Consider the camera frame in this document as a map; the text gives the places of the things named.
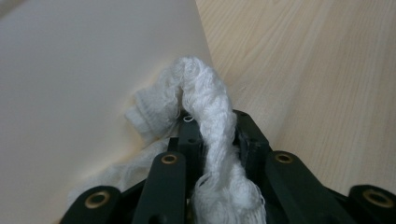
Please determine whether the white plastic bin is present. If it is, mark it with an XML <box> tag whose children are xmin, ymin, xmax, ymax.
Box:
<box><xmin>0</xmin><ymin>0</ymin><xmax>216</xmax><ymax>224</ymax></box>

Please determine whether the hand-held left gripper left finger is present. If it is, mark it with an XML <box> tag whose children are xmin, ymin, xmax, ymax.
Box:
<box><xmin>132</xmin><ymin>112</ymin><xmax>206</xmax><ymax>224</ymax></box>

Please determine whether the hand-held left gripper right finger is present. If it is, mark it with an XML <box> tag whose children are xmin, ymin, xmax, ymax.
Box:
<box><xmin>232</xmin><ymin>109</ymin><xmax>356</xmax><ymax>224</ymax></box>

